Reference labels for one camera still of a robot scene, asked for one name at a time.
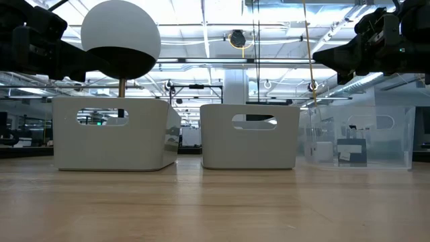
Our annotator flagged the yellow hanging cable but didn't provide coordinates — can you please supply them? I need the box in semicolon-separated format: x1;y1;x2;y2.
301;0;319;109

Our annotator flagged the white power adapter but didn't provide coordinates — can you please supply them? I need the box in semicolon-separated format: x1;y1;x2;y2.
304;140;335;165

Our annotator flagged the black ceiling cable reel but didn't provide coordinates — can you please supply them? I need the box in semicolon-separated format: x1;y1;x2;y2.
228;29;254;59

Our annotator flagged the small black labelled device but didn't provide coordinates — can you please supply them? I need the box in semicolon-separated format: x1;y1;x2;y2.
336;137;368;168

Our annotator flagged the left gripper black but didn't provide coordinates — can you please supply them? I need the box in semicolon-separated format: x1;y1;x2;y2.
11;6;112;83

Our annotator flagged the white plastic handled bin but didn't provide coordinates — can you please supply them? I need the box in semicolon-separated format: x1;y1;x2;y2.
51;96;182;172
200;103;301;170

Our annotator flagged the clear plastic handled bin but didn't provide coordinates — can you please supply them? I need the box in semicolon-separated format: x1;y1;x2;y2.
297;105;417;170

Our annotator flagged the black background rig frame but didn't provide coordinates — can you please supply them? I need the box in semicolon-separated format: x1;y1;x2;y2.
169;83;225;111

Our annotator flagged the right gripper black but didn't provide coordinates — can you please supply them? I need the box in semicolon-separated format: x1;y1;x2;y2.
312;8;402;85

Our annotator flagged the white globe table lamp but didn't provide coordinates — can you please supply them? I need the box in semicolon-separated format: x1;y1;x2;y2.
80;0;163;118

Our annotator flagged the black hanging coiled cable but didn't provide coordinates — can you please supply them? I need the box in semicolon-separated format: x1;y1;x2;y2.
251;0;263;103

